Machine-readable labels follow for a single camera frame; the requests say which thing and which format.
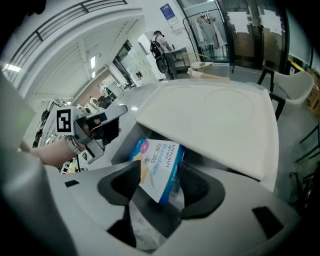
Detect blue wall poster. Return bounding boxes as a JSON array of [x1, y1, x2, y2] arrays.
[[159, 2, 180, 27]]

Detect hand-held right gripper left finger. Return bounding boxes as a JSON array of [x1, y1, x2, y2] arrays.
[[46, 159, 143, 256]]

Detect grey hanging garment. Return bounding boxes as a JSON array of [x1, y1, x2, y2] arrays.
[[209, 14, 226, 50]]

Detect white paper sheet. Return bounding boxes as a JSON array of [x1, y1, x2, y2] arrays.
[[227, 11, 252, 35], [258, 8, 283, 32]]

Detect cardboard box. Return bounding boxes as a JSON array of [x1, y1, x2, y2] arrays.
[[306, 82, 320, 117]]

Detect grey box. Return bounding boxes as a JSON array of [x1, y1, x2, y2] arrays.
[[110, 79, 280, 193]]

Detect white locker cabinet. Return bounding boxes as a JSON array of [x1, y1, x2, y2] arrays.
[[124, 46, 161, 85]]

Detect white cabinet stack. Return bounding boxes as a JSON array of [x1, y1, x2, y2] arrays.
[[137, 32, 157, 58]]

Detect black clothes rack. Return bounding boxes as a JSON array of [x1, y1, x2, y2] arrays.
[[182, 8, 233, 66]]

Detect grey chair black legs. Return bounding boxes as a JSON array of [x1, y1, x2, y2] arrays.
[[257, 67, 316, 121]]

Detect white wrist watch strap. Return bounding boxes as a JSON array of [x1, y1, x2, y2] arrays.
[[65, 136, 82, 155]]

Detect white hanging garment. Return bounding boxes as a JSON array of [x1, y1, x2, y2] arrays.
[[193, 14, 213, 47]]

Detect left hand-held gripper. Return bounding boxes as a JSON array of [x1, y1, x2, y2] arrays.
[[48, 104, 128, 165]]

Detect blue white carton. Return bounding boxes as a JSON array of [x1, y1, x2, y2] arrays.
[[128, 137, 186, 205]]

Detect yellow black bin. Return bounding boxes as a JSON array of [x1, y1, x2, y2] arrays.
[[287, 58, 307, 76]]

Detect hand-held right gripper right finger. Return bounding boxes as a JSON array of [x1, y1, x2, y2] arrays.
[[153, 161, 302, 256]]

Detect black side table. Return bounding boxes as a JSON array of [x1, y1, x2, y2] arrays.
[[169, 46, 188, 71]]

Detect person's left forearm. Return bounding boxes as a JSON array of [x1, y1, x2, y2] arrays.
[[17, 137, 81, 168]]

